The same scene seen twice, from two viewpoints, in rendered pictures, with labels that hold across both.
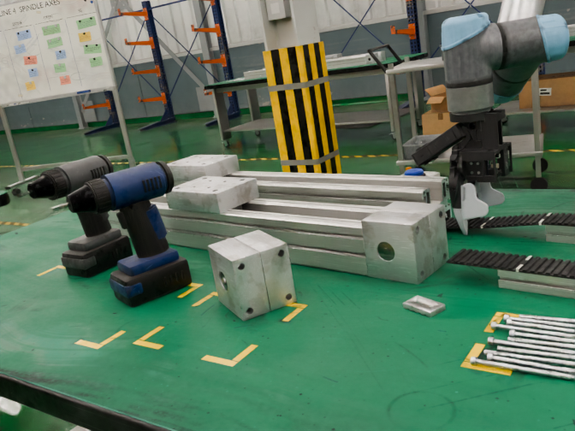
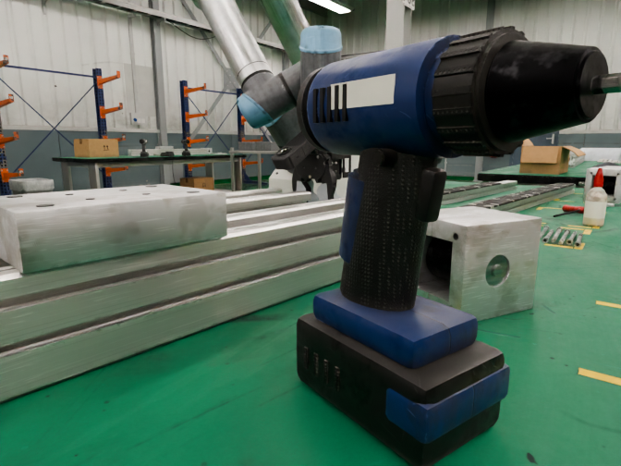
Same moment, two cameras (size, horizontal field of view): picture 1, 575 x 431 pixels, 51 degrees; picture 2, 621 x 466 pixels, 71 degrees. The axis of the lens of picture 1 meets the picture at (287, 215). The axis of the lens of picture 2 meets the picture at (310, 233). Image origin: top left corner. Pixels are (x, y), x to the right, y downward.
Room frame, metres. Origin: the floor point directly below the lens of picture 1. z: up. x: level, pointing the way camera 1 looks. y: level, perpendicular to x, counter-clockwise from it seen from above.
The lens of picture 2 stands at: (1.04, 0.51, 0.95)
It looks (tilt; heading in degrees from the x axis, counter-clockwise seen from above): 12 degrees down; 269
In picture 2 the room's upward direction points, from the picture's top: straight up
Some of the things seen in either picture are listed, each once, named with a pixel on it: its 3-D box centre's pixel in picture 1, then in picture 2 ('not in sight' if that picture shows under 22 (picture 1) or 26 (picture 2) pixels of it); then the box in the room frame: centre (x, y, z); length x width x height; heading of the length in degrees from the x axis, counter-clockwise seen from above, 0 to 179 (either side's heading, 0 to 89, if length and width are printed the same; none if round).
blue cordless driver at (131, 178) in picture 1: (124, 238); (433, 248); (0.97, 0.27, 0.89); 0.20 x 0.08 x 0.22; 125
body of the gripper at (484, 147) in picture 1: (477, 145); (322, 150); (1.01, -0.34, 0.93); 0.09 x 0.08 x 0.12; 46
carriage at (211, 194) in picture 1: (212, 199); (111, 233); (1.21, 0.14, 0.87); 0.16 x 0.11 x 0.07; 46
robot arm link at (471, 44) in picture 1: (468, 50); (321, 61); (1.01, -0.34, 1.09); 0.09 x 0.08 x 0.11; 88
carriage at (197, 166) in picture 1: (202, 173); not in sight; (1.52, 0.19, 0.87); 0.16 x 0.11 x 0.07; 46
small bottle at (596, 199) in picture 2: not in sight; (596, 197); (0.44, -0.37, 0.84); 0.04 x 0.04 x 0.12
